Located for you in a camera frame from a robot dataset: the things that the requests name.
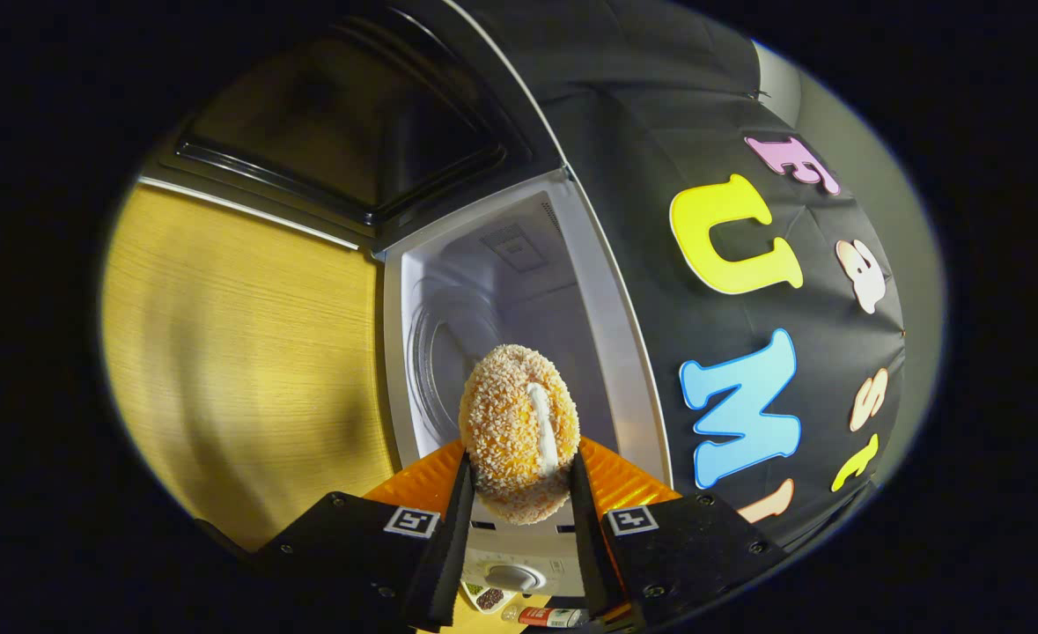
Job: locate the glass turntable plate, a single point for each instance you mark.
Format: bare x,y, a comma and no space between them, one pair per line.
435,370

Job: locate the white microwave oven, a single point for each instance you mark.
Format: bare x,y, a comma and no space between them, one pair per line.
607,335

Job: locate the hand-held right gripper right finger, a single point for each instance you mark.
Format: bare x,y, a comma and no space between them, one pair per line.
593,563

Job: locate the clear red-label plastic bottle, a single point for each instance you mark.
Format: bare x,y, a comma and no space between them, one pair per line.
554,616

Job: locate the white divided dish of beans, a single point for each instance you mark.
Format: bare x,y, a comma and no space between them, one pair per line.
488,599

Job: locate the crumb-coated bread bun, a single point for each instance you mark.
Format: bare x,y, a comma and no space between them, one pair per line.
505,423

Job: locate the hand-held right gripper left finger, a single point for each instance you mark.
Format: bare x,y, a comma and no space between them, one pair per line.
448,563

